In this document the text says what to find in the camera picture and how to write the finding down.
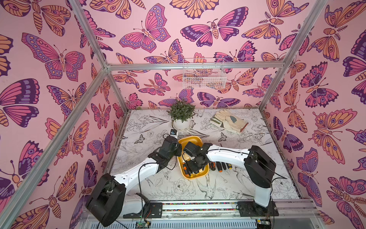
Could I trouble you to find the white plant pot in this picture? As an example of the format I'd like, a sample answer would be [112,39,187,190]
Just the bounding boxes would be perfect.
[173,118,192,131]

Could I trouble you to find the white green work glove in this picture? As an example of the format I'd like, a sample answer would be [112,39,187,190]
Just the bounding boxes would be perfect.
[210,114,241,133]

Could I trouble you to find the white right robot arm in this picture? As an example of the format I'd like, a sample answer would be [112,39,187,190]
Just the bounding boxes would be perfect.
[183,142,278,217]

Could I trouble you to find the orange handled screwdriver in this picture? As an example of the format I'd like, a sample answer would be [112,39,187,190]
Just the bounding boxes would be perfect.
[216,162,223,172]

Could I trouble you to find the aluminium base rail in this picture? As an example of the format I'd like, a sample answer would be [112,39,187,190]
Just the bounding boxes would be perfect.
[109,199,326,229]

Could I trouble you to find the beige work glove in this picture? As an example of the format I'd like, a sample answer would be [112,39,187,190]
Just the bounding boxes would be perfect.
[214,109,248,134]

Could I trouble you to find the aluminium frame bars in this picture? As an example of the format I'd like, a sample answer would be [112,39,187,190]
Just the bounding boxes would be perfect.
[1,1,327,229]

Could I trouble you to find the white wire basket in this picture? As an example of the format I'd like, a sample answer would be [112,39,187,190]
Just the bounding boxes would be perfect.
[182,62,227,90]

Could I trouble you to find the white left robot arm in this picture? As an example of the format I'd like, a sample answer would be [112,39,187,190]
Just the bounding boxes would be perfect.
[85,135,182,227]

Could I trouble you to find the yellow plastic storage tray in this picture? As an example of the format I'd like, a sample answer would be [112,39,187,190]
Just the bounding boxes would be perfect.
[178,136,209,180]

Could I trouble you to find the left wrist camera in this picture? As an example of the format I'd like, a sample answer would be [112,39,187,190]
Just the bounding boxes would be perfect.
[170,129,178,139]

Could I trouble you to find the green potted plant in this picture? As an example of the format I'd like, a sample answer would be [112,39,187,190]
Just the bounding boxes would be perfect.
[168,101,195,122]

